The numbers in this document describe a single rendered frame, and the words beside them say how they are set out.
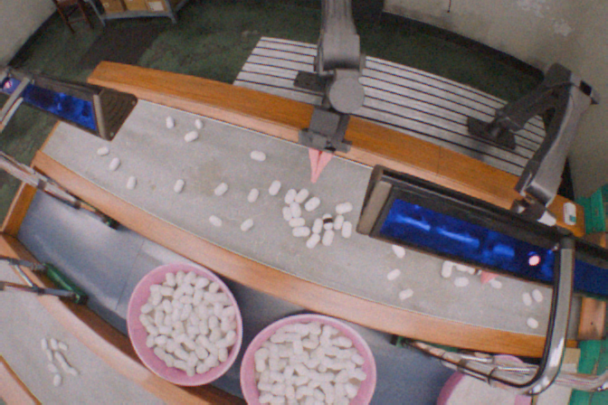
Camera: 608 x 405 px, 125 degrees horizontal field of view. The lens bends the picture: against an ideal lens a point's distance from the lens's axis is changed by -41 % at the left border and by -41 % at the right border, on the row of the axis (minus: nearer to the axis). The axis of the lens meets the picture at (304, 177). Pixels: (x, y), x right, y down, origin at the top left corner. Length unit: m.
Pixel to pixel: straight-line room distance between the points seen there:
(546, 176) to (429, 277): 0.33
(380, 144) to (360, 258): 0.28
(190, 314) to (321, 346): 0.29
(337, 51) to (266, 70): 0.48
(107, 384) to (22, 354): 0.36
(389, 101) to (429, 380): 0.81
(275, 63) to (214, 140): 0.39
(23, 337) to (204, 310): 0.64
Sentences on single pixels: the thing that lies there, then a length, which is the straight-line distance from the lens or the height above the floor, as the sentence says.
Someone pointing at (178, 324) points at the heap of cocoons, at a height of 0.74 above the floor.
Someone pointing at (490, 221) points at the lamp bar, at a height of 1.11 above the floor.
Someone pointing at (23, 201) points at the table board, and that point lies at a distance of 1.18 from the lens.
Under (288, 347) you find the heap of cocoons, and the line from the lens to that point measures 0.61.
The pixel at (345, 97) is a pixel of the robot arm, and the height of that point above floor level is 1.00.
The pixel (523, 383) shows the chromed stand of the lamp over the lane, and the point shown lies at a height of 1.09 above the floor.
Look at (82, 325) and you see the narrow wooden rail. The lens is 0.78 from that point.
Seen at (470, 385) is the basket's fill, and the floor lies 0.73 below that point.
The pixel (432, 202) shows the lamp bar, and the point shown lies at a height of 1.11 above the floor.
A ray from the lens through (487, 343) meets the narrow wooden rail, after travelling 0.71.
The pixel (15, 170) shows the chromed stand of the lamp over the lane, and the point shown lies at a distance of 0.62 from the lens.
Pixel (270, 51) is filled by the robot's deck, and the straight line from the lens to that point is 1.03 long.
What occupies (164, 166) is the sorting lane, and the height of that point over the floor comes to 0.74.
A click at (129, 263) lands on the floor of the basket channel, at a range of 0.79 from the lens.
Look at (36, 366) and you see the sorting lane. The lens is 1.00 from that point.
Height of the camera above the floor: 1.32
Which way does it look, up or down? 66 degrees down
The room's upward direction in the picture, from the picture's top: 1 degrees clockwise
